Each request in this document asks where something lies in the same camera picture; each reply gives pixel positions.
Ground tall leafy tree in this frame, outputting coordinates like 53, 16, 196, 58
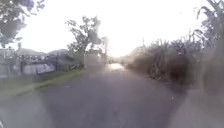
65, 15, 105, 66

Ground overhanging tree branches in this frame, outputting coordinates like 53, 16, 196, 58
0, 0, 46, 48

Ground grass verge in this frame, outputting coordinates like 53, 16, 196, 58
0, 68, 89, 98

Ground low houses with fence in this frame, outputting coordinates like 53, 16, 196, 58
0, 47, 84, 80

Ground grey asphalt road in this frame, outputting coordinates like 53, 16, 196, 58
0, 63, 224, 128

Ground dense roadside bushes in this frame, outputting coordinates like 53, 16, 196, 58
124, 0, 224, 88

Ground pale wall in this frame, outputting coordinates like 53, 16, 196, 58
83, 52, 105, 69

